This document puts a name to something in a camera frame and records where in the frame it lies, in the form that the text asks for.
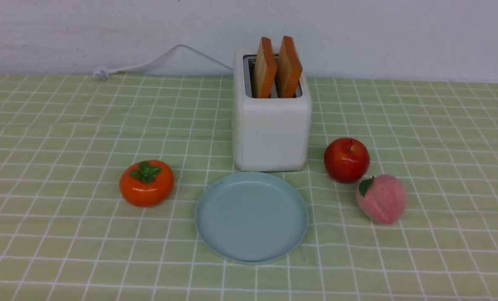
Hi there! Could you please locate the toast slice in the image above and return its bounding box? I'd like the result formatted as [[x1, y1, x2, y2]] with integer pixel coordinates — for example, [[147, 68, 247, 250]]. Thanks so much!
[[252, 37, 277, 98], [275, 36, 303, 98]]

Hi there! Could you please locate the white two-slot toaster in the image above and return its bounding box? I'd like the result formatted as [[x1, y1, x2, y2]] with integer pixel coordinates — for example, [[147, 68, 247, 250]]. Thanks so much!
[[232, 47, 312, 172]]

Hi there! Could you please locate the light blue round plate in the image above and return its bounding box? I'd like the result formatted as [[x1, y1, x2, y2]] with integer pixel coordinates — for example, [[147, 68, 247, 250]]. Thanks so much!
[[194, 172, 309, 265]]

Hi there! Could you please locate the red apple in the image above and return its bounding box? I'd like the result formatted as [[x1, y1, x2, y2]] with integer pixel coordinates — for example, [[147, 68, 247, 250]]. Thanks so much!
[[324, 137, 370, 184]]

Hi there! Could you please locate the orange persimmon with green leaf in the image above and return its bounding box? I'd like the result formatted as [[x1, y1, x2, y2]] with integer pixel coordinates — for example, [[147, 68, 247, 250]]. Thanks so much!
[[119, 160, 175, 207]]

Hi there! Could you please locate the pink peach with leaf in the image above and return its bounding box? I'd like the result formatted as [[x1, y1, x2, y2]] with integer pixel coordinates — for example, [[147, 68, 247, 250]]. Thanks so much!
[[356, 174, 408, 225]]

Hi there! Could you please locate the green checkered tablecloth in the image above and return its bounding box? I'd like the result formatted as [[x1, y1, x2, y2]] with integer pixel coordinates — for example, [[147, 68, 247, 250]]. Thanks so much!
[[0, 74, 498, 301]]

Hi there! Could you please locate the white power cable with plug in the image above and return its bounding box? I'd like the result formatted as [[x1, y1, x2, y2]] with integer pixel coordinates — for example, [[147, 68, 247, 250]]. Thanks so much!
[[93, 44, 234, 81]]

